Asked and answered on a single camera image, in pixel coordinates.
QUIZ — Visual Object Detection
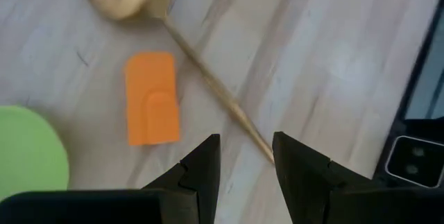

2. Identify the lime green silicone spoon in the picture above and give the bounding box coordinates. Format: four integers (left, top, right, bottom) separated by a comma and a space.
0, 105, 70, 200

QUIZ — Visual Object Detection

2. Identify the orange spatula clear handle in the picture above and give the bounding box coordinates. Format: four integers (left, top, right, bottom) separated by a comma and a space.
124, 51, 181, 147

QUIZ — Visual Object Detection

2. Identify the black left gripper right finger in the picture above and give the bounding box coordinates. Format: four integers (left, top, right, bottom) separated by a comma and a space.
271, 131, 375, 224

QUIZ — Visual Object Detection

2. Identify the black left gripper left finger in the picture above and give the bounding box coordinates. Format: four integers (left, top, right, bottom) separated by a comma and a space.
141, 133, 222, 224

